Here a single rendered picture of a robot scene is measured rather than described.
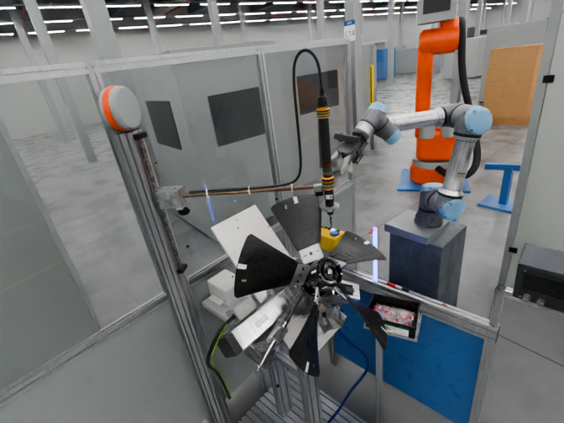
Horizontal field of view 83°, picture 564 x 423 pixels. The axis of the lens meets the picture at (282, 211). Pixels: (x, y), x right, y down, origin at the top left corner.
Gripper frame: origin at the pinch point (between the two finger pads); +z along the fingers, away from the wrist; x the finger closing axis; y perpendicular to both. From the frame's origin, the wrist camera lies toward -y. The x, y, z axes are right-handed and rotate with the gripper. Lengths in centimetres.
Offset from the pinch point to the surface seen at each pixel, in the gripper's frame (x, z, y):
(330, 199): -14.2, 13.8, -7.8
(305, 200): 4.2, 16.7, 1.0
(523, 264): -68, -4, 33
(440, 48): 157, -282, 212
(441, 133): 131, -208, 285
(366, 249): -16.8, 18.6, 29.3
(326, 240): 15, 23, 45
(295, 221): 1.0, 26.8, 0.4
